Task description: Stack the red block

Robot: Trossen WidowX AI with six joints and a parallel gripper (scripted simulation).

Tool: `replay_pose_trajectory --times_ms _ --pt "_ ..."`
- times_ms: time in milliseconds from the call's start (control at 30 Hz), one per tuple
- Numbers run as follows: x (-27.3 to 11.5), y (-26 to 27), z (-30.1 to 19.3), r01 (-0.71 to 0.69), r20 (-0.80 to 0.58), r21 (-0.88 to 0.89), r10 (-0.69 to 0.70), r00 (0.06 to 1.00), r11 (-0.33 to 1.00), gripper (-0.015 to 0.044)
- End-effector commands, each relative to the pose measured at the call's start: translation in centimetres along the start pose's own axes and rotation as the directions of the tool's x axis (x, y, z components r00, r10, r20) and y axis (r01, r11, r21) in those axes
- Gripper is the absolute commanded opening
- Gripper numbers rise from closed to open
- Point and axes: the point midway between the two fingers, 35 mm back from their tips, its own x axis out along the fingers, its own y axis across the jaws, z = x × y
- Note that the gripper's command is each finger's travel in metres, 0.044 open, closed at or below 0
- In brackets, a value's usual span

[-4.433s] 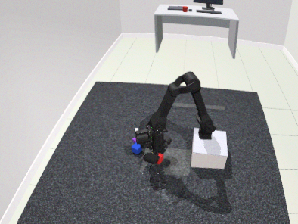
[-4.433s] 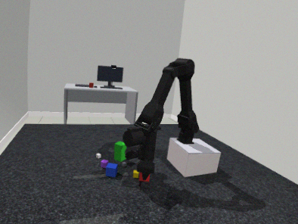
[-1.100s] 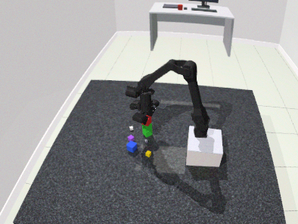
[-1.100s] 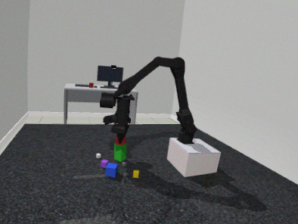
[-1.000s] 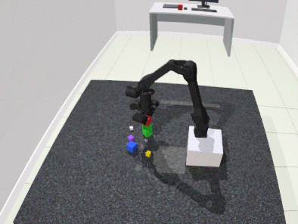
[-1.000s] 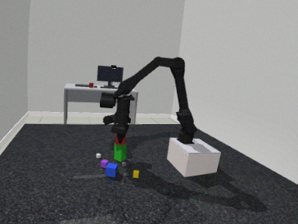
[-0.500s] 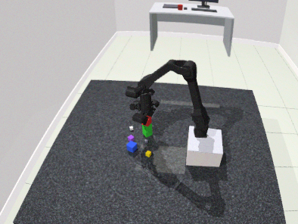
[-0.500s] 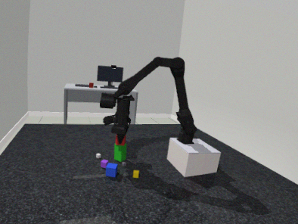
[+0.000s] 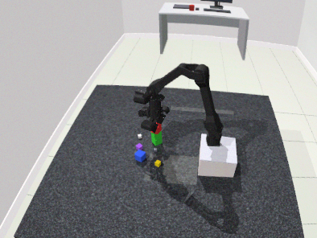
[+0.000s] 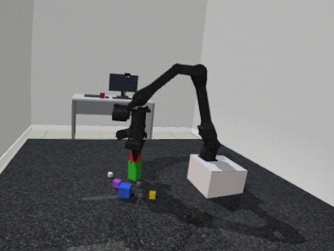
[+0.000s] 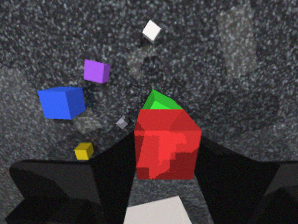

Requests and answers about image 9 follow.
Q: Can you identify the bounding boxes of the small yellow block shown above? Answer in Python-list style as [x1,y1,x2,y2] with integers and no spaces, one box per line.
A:
[154,160,161,167]

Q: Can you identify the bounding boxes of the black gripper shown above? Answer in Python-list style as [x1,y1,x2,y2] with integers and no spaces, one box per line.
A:
[141,105,170,133]

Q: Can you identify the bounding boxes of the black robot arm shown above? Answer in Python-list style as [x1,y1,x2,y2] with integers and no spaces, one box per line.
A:
[133,63,224,147]

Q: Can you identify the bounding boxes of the purple block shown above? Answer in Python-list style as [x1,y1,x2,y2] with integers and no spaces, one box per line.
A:
[136,144,143,150]

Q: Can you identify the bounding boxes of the red block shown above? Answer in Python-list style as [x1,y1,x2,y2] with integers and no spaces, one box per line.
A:
[155,122,162,134]

